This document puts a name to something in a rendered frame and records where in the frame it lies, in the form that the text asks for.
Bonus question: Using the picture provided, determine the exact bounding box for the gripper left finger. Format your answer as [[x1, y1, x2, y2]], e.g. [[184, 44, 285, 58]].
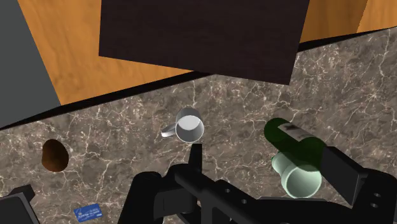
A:
[[118, 143, 259, 224]]

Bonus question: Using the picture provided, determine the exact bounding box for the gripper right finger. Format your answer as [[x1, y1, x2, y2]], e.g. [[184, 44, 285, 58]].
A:
[[320, 145, 397, 224]]

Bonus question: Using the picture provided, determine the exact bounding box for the white mug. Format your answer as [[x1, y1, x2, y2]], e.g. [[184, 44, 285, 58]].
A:
[[160, 107, 205, 144]]

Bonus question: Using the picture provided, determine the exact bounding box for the pale green cup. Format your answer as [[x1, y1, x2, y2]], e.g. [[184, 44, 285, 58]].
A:
[[271, 151, 323, 199]]

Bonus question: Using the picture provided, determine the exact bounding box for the dark green bottle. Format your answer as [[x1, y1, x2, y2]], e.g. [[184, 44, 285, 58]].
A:
[[263, 117, 327, 171]]

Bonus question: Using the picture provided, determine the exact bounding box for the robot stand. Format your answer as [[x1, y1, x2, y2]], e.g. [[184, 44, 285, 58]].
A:
[[98, 0, 311, 86]]

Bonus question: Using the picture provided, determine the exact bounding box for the blue card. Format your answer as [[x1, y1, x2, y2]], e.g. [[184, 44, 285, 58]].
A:
[[73, 203, 103, 223]]

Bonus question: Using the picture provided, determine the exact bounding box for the brown potato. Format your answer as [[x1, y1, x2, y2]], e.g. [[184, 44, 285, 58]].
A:
[[41, 139, 69, 173]]

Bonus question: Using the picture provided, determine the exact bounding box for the black angular object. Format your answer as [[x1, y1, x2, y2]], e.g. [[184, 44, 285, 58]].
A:
[[0, 184, 40, 224]]

